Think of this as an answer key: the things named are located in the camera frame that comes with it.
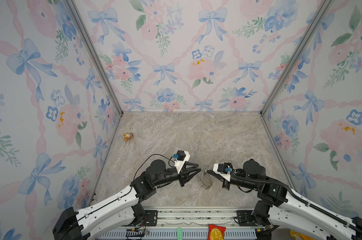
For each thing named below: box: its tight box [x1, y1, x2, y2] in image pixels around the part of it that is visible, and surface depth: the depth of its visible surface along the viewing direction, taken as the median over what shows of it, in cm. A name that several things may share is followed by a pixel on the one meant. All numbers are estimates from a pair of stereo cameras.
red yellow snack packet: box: [207, 224, 227, 240], surface depth 70 cm
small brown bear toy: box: [123, 132, 134, 141], surface depth 105 cm
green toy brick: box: [177, 227, 182, 240], surface depth 70 cm
